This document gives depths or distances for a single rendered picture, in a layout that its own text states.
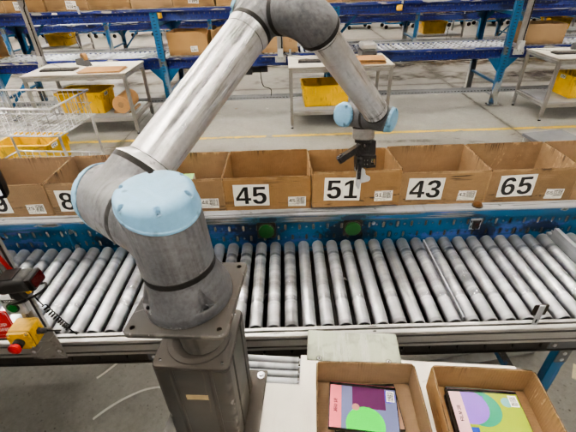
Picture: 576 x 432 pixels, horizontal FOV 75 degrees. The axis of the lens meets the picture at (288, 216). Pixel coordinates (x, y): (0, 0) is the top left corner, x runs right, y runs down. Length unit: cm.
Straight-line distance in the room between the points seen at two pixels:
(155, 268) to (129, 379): 164
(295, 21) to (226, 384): 86
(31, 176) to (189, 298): 169
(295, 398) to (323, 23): 102
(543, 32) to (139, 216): 648
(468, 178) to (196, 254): 137
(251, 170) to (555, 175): 139
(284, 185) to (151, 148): 89
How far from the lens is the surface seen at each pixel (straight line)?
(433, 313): 150
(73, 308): 169
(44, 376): 257
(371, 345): 135
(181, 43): 599
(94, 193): 85
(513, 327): 157
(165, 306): 79
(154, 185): 73
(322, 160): 192
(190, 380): 96
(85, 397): 238
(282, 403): 123
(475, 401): 126
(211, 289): 79
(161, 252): 71
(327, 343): 134
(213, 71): 95
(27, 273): 134
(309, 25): 101
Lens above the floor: 181
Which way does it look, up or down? 33 degrees down
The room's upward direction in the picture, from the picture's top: 2 degrees counter-clockwise
